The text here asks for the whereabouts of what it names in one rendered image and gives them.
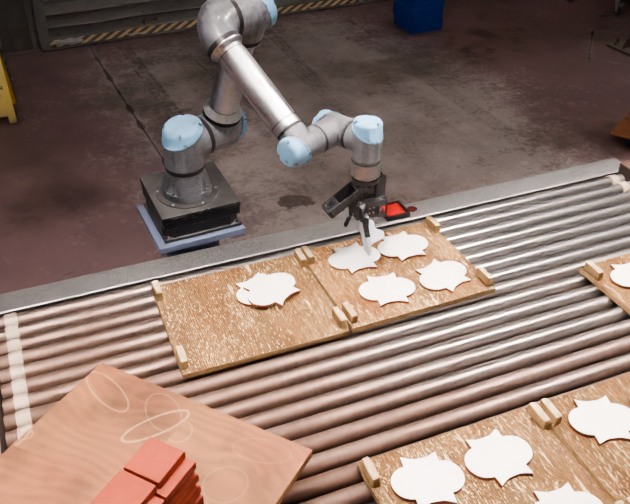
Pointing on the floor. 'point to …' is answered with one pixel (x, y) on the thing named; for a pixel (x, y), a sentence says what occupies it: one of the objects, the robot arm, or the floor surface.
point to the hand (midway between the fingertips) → (354, 242)
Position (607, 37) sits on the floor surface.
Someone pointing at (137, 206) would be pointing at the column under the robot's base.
